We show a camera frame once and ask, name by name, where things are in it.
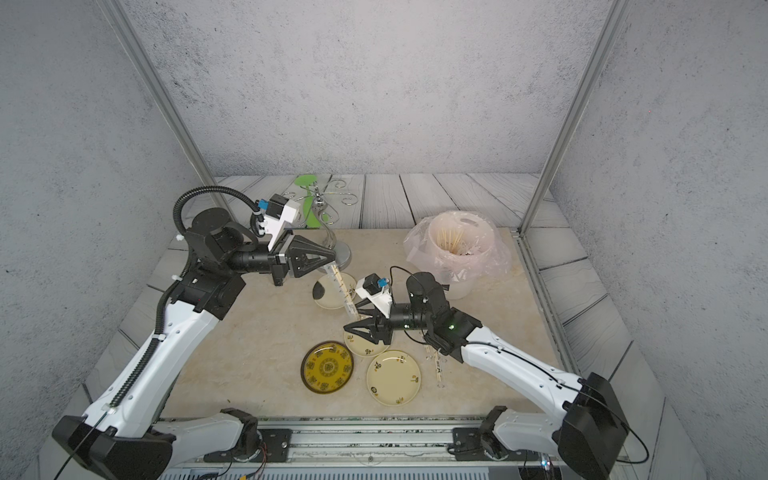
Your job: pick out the left aluminium frame post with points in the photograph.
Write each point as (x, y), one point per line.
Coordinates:
(195, 171)

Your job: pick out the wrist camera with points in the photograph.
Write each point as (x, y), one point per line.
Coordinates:
(375, 296)
(278, 213)

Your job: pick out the yellow patterned plate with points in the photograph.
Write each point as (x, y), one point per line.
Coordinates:
(327, 367)

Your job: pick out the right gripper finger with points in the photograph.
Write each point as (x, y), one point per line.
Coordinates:
(367, 324)
(356, 338)

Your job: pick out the white bucket with pink bag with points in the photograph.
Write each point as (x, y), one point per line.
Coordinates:
(458, 248)

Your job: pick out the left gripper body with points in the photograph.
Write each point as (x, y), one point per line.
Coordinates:
(279, 272)

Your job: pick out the cream floral plate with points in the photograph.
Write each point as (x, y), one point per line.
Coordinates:
(363, 348)
(393, 378)

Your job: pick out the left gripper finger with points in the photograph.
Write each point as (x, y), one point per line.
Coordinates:
(302, 267)
(306, 249)

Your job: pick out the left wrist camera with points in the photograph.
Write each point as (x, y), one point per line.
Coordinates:
(278, 213)

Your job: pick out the cream floral plate front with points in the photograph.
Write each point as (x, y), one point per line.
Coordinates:
(393, 378)

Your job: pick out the aluminium frame post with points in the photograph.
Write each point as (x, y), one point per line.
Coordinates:
(589, 79)
(195, 171)

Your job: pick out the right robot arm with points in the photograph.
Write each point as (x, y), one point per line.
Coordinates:
(581, 420)

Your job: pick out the right aluminium frame post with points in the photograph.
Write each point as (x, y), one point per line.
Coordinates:
(589, 79)

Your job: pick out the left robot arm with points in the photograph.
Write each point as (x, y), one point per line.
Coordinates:
(120, 435)

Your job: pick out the silver metal hook stand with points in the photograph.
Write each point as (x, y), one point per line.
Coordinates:
(330, 193)

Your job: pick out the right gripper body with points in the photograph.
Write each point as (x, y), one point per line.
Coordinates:
(386, 328)

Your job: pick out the cream floral plate middle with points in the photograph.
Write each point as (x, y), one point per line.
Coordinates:
(363, 348)

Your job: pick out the wrapped chopsticks on table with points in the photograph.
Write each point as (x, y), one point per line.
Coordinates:
(438, 368)

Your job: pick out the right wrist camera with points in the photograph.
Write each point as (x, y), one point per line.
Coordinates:
(375, 296)

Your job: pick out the cream plate with black spot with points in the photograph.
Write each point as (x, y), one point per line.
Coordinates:
(326, 295)

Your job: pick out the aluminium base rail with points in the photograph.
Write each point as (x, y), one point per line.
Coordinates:
(364, 447)

